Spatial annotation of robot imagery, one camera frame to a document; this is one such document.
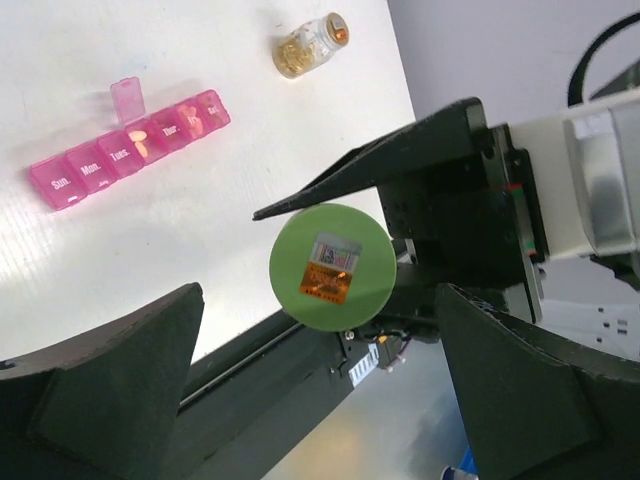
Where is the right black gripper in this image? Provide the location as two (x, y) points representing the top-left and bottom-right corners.
(253, 97), (548, 324)

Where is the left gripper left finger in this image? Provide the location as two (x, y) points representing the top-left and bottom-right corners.
(1, 283), (204, 479)

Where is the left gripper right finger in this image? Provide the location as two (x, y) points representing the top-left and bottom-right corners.
(435, 284), (639, 479)

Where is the green bottle cap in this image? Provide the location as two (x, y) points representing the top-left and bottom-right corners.
(269, 204), (397, 332)

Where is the pink weekly pill organizer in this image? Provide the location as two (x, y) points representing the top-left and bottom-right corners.
(27, 77), (231, 211)

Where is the clear bottle with orange pills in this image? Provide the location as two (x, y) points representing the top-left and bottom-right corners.
(272, 12), (350, 79)

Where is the right white cable duct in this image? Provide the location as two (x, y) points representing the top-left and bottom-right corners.
(348, 343), (380, 388)

